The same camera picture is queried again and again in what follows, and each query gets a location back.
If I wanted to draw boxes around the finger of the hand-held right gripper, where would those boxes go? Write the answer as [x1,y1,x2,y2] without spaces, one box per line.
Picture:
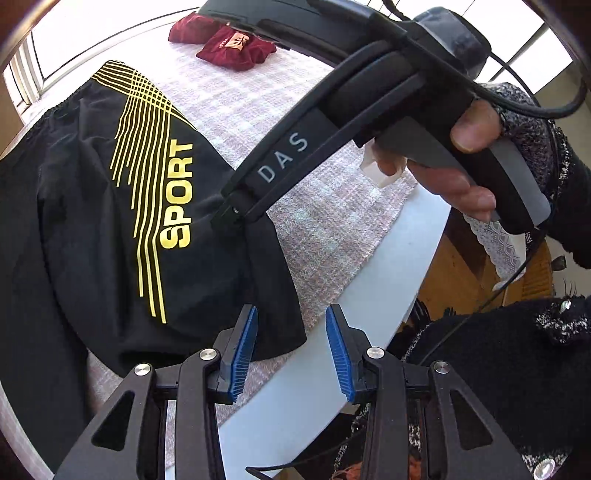
[211,188,274,232]

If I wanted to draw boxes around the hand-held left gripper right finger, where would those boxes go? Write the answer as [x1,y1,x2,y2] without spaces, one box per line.
[325,304,534,480]

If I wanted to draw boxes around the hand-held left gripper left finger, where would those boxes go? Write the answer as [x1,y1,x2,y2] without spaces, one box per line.
[53,305,258,480]

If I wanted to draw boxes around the black shorts with yellow stripes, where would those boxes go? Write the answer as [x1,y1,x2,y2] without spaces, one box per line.
[0,59,308,439]

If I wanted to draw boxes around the person's right forearm tweed sleeve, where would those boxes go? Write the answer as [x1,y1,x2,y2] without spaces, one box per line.
[478,82,591,269]

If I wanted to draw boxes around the person's right hand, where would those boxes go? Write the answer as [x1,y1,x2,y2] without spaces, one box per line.
[373,99,505,223]

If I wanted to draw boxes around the pink checked tablecloth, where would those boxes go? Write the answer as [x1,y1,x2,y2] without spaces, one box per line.
[0,39,419,480]

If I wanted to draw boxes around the wooden cabinet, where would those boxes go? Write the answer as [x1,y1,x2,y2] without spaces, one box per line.
[413,210,557,319]

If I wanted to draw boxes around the maroon folded garment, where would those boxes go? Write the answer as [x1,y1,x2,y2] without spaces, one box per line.
[168,12,278,73]

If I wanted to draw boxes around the white framed window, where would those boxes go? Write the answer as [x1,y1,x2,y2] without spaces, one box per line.
[2,0,208,116]
[480,11,578,93]

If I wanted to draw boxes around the person's black tweed jacket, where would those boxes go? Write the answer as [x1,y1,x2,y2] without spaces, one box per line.
[339,295,591,480]

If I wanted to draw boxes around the white lace cloth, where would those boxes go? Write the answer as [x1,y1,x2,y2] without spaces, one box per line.
[462,211,533,292]

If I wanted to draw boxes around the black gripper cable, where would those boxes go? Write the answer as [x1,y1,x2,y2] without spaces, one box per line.
[245,226,548,480]
[305,0,589,119]

